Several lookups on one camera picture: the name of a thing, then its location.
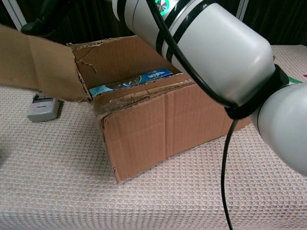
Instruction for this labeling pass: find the blue cookie pack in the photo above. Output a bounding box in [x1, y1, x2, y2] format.
[88, 68, 174, 98]

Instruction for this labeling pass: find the brown cardboard box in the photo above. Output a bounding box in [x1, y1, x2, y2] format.
[0, 23, 252, 184]

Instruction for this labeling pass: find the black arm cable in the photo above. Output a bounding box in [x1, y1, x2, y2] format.
[146, 0, 240, 230]

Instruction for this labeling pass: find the beige waffle tablecloth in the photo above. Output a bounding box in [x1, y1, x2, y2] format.
[0, 44, 307, 230]

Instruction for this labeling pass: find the grey date stamp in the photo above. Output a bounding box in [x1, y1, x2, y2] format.
[26, 93, 63, 122]

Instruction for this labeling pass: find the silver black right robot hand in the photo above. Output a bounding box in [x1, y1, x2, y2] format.
[20, 0, 77, 34]

